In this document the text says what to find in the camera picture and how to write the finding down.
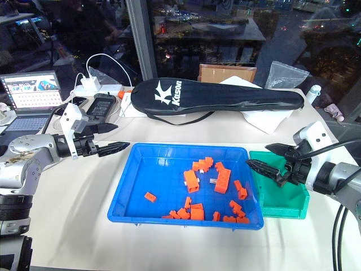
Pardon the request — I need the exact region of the green plastic tray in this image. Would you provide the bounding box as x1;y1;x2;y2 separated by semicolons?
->
249;150;310;220

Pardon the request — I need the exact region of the white folded cloth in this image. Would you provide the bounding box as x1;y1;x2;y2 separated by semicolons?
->
219;75;294;135

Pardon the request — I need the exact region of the white plug charger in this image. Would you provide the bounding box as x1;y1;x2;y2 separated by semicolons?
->
80;73;102;89

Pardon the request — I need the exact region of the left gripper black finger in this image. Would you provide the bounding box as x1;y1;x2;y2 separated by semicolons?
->
94;123;119;136
97;141;131;158

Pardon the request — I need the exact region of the blue plastic tray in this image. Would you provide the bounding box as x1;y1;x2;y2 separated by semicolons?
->
107;142;265;230

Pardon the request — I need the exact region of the black handheld device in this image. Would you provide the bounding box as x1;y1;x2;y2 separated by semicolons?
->
85;93;118;117

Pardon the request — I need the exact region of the white bottle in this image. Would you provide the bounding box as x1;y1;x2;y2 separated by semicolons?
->
307;84;323;105

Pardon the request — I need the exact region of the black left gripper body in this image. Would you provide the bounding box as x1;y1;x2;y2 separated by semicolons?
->
73;124;100;158

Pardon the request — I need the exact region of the brown cardboard box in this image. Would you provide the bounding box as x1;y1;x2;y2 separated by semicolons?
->
197;63;257;84

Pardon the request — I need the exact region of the pink soft item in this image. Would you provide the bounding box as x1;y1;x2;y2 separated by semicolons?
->
323;103;345;123

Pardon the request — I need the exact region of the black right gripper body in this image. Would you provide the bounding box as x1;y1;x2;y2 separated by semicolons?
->
283;140;313;187

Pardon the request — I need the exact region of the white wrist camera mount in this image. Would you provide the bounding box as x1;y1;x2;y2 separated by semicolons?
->
59;102;89;160
292;121;331;193

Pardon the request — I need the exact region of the clear zip plastic bag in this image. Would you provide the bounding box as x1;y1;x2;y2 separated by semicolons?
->
265;60;310;91

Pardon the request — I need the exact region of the open laptop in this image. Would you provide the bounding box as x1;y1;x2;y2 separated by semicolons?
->
0;71;65;136

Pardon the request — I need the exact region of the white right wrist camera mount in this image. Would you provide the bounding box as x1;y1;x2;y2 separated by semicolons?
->
292;121;331;193

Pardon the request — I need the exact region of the orange plastic connector housing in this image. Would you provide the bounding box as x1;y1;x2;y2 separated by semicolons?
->
214;161;232;194

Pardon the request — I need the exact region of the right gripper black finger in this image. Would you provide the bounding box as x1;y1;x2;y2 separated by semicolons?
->
245;159;290;188
265;143;296;156

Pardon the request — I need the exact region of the black Kason racket bag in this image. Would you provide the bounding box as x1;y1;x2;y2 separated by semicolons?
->
130;77;305;126

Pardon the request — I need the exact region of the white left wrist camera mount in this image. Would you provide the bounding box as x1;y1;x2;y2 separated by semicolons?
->
59;102;89;160

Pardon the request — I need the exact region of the large orange building block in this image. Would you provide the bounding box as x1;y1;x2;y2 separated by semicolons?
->
190;203;205;221
183;170;200;193

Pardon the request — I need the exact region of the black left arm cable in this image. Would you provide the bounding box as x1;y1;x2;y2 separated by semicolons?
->
41;104;68;134

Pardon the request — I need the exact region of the white power strip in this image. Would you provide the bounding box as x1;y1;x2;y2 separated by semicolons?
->
69;53;135;106
73;84;122;96

